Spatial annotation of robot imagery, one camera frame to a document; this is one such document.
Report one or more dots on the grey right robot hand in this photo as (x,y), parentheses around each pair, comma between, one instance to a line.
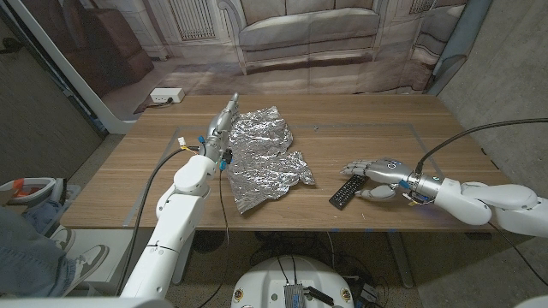
(387,170)

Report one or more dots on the black TV remote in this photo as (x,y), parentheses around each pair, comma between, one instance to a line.
(344,194)

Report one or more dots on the white power strip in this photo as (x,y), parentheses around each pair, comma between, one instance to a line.
(164,95)

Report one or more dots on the white backdrop frame pole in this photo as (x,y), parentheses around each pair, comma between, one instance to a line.
(64,66)

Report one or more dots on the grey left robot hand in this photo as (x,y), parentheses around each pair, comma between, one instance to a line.
(218,132)

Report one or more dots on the white grey sneaker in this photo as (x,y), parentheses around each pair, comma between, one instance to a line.
(64,238)
(87,261)

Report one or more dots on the white robot torso base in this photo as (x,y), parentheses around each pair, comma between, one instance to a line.
(265,282)

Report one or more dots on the white container with orange item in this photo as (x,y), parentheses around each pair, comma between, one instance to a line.
(40,184)

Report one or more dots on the grey blue backdrop pole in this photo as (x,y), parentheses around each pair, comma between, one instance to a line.
(460,43)

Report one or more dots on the printed living room backdrop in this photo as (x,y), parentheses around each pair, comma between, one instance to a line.
(299,43)

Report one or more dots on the grey power adapter box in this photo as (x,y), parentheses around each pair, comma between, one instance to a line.
(369,293)

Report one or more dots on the person leg in jeans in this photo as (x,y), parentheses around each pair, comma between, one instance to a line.
(25,256)

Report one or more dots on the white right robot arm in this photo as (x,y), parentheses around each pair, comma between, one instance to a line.
(471,201)

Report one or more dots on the grey finned module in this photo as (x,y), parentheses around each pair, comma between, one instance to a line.
(294,297)

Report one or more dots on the aluminum foil sheet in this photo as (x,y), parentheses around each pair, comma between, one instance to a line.
(261,158)

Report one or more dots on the dark round floor fan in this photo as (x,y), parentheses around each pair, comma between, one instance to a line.
(208,241)

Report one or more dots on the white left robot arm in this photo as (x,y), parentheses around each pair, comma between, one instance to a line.
(171,239)

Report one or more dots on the blue fabric bundle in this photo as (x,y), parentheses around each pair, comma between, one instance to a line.
(40,214)

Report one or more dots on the black connector bar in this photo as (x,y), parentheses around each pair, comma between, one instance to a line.
(320,296)

